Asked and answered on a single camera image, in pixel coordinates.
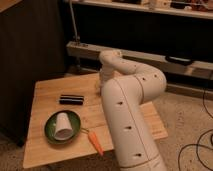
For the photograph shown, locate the black rectangular box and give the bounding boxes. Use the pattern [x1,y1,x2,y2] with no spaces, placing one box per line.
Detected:
[59,95,84,105]

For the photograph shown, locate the wooden table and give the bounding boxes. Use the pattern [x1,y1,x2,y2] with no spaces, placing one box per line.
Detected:
[21,69,169,170]

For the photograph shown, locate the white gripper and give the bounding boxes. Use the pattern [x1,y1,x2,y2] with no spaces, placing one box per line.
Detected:
[97,71,114,96]

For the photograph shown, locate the wooden shelf with items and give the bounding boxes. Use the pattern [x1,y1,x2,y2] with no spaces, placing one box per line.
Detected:
[63,0,213,20]

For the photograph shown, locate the orange toy carrot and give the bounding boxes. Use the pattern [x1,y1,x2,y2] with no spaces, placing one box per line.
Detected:
[82,128,104,156]

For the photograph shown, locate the green plate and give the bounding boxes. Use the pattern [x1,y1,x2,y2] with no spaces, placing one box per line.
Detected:
[44,110,81,145]

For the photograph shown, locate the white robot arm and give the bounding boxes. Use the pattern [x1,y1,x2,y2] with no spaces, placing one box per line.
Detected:
[99,50,167,171]

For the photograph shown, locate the black floor cables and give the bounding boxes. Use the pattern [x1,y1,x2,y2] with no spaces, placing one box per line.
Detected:
[177,71,213,171]

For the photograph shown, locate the grey long case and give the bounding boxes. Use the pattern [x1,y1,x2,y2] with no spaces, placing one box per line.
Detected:
[66,41,213,79]

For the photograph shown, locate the white paper cup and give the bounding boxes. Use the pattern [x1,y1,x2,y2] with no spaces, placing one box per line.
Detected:
[54,113,72,140]

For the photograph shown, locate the metal pole stand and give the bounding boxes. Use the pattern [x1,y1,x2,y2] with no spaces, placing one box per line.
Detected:
[69,0,84,74]

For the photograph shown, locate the dark cabinet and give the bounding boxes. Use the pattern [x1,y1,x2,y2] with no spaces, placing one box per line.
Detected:
[0,0,66,146]

